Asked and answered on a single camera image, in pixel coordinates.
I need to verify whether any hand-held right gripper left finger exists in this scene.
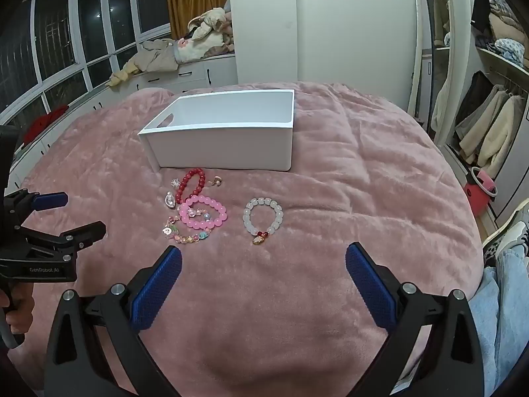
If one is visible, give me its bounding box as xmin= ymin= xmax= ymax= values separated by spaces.
xmin=43 ymin=245 xmax=183 ymax=397

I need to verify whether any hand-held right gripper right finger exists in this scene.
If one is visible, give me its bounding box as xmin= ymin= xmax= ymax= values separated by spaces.
xmin=346 ymin=242 xmax=485 ymax=397

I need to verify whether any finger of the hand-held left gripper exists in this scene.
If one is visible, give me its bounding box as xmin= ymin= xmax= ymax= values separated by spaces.
xmin=3 ymin=190 xmax=69 ymax=225
xmin=22 ymin=220 xmax=107 ymax=258

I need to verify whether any red bead bracelet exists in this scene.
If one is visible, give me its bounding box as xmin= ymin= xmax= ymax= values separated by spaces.
xmin=174 ymin=168 xmax=206 ymax=204

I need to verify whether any white plastic storage box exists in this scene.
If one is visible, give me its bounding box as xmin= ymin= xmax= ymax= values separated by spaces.
xmin=138 ymin=89 xmax=295 ymax=172

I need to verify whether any person's left hand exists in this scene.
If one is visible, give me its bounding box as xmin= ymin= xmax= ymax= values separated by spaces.
xmin=0 ymin=286 xmax=37 ymax=335

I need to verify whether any red cloth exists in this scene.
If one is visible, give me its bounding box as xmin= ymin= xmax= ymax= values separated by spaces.
xmin=22 ymin=105 xmax=69 ymax=144

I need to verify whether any pink fluffy blanket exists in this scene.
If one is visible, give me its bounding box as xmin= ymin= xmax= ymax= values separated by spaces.
xmin=8 ymin=80 xmax=486 ymax=397

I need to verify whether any person's leg in jeans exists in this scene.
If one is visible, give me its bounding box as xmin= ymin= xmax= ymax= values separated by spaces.
xmin=469 ymin=242 xmax=529 ymax=397

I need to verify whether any pair of sneakers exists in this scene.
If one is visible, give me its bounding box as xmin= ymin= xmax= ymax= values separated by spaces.
xmin=481 ymin=198 xmax=529 ymax=270

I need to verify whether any beige jacket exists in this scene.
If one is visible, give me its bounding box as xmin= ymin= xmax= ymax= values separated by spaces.
xmin=105 ymin=39 xmax=183 ymax=88

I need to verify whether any large grid window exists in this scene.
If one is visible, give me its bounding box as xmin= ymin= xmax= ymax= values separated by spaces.
xmin=0 ymin=0 xmax=172 ymax=122

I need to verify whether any cream hanging coat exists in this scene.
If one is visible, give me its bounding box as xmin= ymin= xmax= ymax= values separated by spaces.
xmin=459 ymin=93 xmax=526 ymax=179

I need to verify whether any white window cabinet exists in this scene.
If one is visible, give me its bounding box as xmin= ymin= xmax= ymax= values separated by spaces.
xmin=8 ymin=53 xmax=239 ymax=193

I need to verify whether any grey hanging coat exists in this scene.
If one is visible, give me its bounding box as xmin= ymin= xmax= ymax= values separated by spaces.
xmin=457 ymin=85 xmax=510 ymax=141

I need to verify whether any black hanging coat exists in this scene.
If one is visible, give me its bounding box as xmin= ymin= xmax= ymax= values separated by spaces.
xmin=455 ymin=70 xmax=495 ymax=133

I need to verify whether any white framed standing mirror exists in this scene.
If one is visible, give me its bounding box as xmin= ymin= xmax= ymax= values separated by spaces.
xmin=407 ymin=0 xmax=455 ymax=143

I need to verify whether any stack of folded clothes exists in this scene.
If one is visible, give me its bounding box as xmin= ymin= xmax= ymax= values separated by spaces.
xmin=471 ymin=0 xmax=529 ymax=71

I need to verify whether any multicoloured bead bracelet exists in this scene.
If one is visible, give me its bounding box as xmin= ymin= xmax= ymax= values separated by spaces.
xmin=162 ymin=211 xmax=212 ymax=244

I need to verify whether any pink bead bracelet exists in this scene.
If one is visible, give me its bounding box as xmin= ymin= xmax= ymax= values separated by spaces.
xmin=179 ymin=194 xmax=229 ymax=230

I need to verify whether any white jade bead bracelet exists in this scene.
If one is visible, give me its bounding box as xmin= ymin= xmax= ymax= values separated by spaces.
xmin=242 ymin=197 xmax=285 ymax=246

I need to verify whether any red basket with white ring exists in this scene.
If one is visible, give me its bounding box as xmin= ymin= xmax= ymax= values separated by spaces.
xmin=467 ymin=166 xmax=499 ymax=199

